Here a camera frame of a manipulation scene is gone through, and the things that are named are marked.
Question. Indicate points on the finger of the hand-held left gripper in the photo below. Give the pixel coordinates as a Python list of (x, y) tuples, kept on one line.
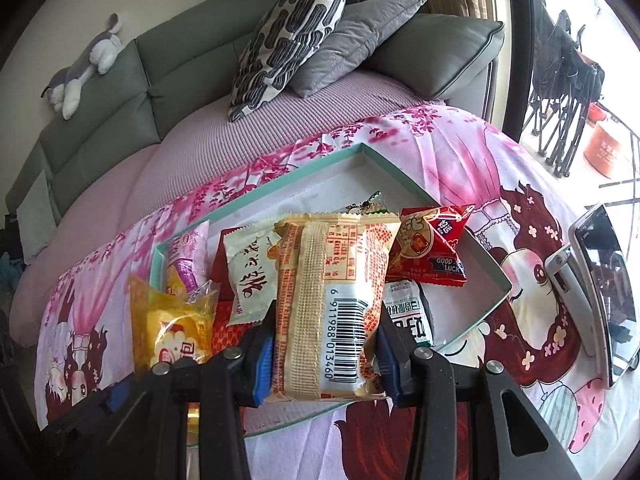
[(122, 391), (85, 410)]

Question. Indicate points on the grey green sofa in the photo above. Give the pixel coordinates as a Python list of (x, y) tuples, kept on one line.
[(190, 70)]

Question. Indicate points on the black folding chair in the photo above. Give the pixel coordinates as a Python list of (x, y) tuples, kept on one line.
[(560, 70)]

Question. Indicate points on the yellow snack packet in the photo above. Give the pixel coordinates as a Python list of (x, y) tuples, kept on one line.
[(170, 330)]

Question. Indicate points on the grey white plush toy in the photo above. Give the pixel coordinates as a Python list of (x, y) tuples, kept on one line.
[(82, 70)]

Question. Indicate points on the orange bucket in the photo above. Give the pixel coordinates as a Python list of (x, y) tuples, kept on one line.
[(607, 147)]

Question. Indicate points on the smartphone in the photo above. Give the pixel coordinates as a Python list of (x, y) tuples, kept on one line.
[(605, 290)]

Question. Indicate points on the clear green-label cake packet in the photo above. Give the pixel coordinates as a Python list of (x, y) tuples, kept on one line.
[(367, 206)]

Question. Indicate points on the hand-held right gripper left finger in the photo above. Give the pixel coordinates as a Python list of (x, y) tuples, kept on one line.
[(262, 370)]

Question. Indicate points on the purple white snack packet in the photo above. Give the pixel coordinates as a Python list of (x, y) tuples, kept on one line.
[(187, 260)]

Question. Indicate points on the pink cartoon printed blanket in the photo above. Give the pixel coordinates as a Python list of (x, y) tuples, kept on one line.
[(450, 160)]

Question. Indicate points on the red orange snack packet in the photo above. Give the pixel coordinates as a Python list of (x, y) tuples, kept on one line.
[(220, 280)]

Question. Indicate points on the grey pillow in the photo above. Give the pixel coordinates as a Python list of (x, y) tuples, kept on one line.
[(350, 45)]

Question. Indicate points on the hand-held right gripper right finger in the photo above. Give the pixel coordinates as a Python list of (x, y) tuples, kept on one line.
[(387, 365)]

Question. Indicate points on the teal shallow cardboard box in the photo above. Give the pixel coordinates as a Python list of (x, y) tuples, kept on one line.
[(325, 180)]

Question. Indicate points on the green and white snack packet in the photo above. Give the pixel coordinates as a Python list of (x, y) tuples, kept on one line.
[(407, 315)]

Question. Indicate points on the beige orange snack packet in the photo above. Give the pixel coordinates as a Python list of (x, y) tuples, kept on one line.
[(310, 310)]

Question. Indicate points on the cream white snack packet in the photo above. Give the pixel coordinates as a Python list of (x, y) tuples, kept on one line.
[(250, 275)]

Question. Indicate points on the red triangular snack packet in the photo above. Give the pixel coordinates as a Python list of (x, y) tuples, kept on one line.
[(430, 247)]

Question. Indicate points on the dark clothes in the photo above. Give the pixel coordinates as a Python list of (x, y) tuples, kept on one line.
[(7, 235)]

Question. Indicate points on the light grey cushion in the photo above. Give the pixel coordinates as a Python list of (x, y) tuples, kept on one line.
[(37, 215)]

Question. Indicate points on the teal cloth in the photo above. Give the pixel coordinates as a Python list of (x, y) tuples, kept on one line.
[(7, 272)]

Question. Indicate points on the dark window frame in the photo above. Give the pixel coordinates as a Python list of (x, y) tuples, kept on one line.
[(517, 60)]

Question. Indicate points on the black white patterned pillow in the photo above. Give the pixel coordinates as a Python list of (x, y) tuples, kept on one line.
[(290, 35)]

